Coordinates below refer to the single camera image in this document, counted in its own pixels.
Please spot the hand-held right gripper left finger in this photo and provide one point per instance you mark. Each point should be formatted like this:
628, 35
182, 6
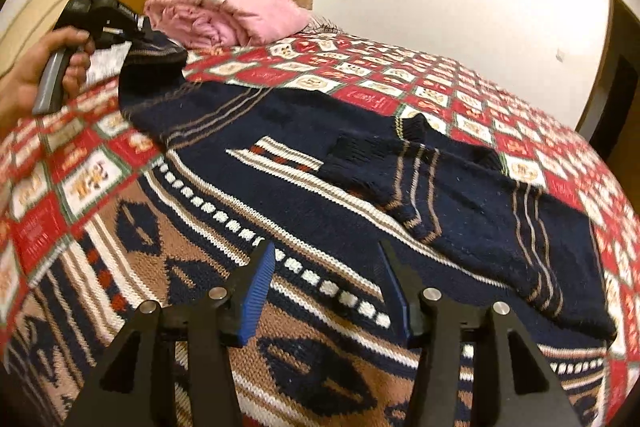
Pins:
260, 287

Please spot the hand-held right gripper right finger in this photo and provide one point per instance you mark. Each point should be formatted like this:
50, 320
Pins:
395, 292

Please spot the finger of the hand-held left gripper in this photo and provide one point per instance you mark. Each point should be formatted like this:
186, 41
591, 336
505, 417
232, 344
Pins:
141, 27

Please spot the navy patterned knit sweater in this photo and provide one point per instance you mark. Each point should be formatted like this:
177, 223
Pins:
300, 132

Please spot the person's left hand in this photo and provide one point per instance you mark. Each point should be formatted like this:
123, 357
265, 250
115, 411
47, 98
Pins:
35, 62

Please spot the pink pillow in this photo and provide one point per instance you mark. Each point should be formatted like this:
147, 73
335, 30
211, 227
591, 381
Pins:
240, 12

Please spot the grey striped pillow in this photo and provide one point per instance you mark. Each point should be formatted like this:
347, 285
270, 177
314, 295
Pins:
322, 26

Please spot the red checkered printed blanket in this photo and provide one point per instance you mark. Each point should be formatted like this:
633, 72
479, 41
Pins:
450, 87

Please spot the wooden door frame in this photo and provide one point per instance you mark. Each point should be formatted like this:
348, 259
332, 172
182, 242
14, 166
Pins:
597, 72

